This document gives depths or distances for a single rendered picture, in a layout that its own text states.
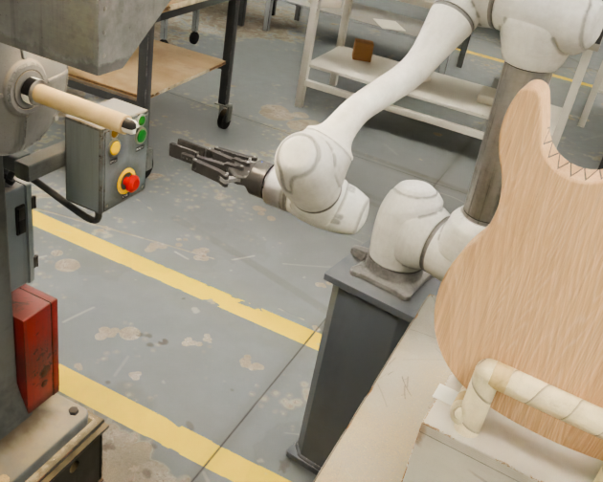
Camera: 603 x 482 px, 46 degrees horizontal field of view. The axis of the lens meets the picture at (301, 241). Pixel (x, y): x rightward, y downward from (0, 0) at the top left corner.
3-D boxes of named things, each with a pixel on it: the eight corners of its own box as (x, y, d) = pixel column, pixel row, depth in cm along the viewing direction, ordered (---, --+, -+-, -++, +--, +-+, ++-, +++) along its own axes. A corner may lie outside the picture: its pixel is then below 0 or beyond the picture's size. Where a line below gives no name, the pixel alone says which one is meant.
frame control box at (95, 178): (-2, 210, 157) (-10, 101, 144) (65, 179, 174) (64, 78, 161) (85, 249, 150) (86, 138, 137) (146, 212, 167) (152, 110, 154)
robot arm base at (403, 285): (367, 243, 204) (370, 227, 201) (435, 274, 195) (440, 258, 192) (334, 267, 190) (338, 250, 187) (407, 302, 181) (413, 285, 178)
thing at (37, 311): (-44, 377, 187) (-57, 262, 168) (-8, 351, 197) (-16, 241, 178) (29, 416, 179) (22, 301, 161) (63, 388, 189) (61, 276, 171)
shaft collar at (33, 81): (20, 105, 118) (19, 79, 116) (40, 98, 122) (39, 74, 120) (29, 109, 118) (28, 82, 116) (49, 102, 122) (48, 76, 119)
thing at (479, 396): (450, 430, 87) (472, 373, 82) (457, 415, 89) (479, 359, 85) (475, 442, 86) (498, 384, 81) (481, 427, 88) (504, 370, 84)
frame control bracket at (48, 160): (14, 177, 143) (13, 160, 141) (78, 149, 159) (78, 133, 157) (29, 183, 142) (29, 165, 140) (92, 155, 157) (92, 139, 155)
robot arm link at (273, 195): (301, 203, 148) (277, 193, 150) (308, 164, 144) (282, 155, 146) (281, 219, 141) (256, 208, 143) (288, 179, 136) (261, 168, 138)
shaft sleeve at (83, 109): (33, 104, 118) (32, 86, 116) (46, 99, 121) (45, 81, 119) (119, 137, 113) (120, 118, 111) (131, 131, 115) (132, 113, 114)
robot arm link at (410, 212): (390, 234, 199) (408, 164, 187) (444, 264, 189) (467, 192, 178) (355, 252, 187) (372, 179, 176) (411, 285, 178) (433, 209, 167)
